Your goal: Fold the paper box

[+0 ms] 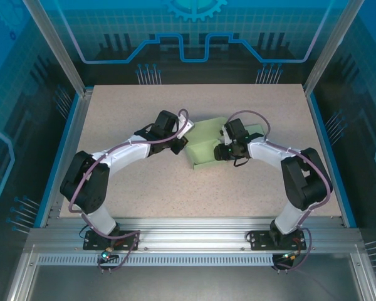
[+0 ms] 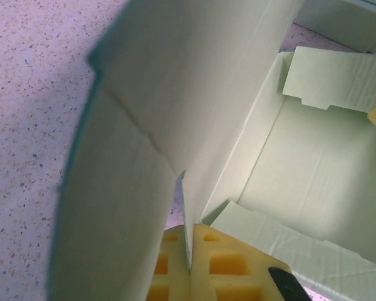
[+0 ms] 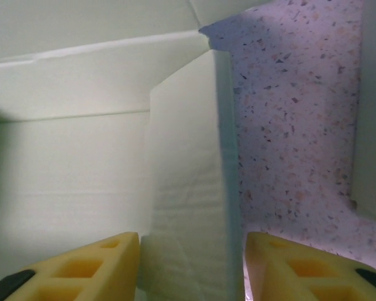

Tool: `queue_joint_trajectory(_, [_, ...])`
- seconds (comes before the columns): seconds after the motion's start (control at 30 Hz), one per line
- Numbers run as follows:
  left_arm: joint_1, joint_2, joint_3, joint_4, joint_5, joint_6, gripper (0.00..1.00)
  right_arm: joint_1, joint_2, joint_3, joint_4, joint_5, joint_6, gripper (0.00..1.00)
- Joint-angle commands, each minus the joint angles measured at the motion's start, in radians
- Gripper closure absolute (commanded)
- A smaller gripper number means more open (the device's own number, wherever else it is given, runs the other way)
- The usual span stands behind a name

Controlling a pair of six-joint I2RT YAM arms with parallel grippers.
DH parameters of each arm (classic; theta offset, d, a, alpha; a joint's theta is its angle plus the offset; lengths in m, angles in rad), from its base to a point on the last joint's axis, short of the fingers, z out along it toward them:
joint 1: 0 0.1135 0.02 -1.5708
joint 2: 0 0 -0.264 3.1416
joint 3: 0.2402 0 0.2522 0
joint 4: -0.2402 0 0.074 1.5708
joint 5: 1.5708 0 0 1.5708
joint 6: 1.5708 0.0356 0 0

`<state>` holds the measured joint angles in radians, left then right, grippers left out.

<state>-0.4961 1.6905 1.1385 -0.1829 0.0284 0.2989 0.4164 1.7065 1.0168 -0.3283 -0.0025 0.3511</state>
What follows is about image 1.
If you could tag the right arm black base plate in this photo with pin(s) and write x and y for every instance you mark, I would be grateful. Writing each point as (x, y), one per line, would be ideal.
(258, 239)

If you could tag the aluminium frame rail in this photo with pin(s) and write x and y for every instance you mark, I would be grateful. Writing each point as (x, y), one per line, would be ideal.
(191, 232)

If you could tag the blue side panel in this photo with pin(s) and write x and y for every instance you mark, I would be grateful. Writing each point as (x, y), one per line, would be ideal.
(51, 188)
(322, 131)

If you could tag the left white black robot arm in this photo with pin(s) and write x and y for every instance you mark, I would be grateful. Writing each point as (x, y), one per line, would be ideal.
(128, 153)

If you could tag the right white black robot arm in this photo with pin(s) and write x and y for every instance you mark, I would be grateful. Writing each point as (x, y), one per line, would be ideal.
(266, 152)

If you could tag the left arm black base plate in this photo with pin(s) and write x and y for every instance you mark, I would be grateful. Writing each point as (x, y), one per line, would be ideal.
(89, 240)

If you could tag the aluminium side rail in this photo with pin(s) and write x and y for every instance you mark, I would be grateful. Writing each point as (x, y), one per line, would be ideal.
(80, 116)

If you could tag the aluminium frame post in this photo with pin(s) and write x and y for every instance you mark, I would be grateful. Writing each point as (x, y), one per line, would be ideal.
(61, 50)
(331, 47)

